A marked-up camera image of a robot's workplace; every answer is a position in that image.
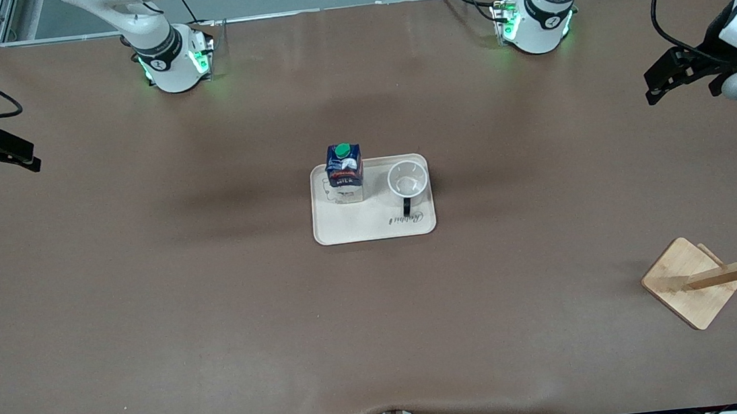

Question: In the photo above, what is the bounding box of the white smiley cup black handle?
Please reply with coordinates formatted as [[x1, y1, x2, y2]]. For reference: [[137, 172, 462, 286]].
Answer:
[[385, 158, 433, 219]]

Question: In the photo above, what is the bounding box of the blue milk carton green cap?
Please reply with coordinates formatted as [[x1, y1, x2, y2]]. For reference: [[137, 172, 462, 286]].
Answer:
[[323, 140, 367, 206]]

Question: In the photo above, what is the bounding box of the wooden cup rack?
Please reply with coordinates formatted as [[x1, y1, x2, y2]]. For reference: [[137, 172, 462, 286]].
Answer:
[[636, 220, 737, 337]]

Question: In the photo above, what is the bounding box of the cream plastic tray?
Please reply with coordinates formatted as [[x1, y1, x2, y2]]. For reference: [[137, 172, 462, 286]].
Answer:
[[306, 151, 439, 247]]

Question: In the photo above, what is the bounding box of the black right arm base cable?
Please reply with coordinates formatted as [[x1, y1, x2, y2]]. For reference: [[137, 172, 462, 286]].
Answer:
[[170, 0, 217, 30]]

